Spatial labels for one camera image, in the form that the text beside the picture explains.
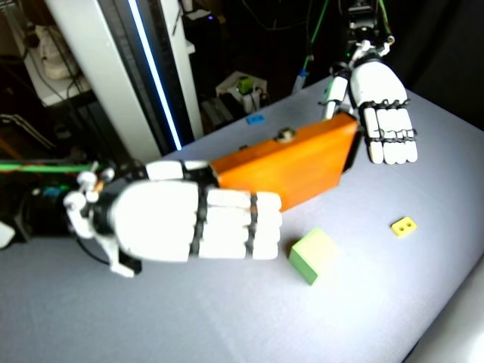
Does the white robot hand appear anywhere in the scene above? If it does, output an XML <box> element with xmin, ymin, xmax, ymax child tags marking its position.
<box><xmin>321</xmin><ymin>60</ymin><xmax>419</xmax><ymax>166</ymax></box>
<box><xmin>108</xmin><ymin>160</ymin><xmax>284</xmax><ymax>263</ymax></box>

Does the orange wooden box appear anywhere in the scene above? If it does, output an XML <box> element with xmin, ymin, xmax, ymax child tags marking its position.
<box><xmin>209</xmin><ymin>112</ymin><xmax>359</xmax><ymax>213</ymax></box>

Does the yellow block with holes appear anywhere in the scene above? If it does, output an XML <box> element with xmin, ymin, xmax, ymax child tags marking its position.
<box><xmin>389</xmin><ymin>216</ymin><xmax>418</xmax><ymax>239</ymax></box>

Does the white column with blue light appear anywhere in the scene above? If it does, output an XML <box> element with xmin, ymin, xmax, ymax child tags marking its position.
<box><xmin>44</xmin><ymin>0</ymin><xmax>205</xmax><ymax>164</ymax></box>

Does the green block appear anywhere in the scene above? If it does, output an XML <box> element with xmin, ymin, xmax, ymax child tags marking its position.
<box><xmin>288</xmin><ymin>227</ymin><xmax>342</xmax><ymax>287</ymax></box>

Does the grey table cloth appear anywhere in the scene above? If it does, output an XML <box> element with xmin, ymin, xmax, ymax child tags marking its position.
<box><xmin>0</xmin><ymin>77</ymin><xmax>484</xmax><ymax>363</ymax></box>

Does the green cable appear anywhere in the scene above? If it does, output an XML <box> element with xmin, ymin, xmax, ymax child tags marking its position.
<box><xmin>291</xmin><ymin>0</ymin><xmax>330</xmax><ymax>95</ymax></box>
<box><xmin>377</xmin><ymin>0</ymin><xmax>395</xmax><ymax>41</ymax></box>
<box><xmin>0</xmin><ymin>160</ymin><xmax>100</xmax><ymax>175</ymax></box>

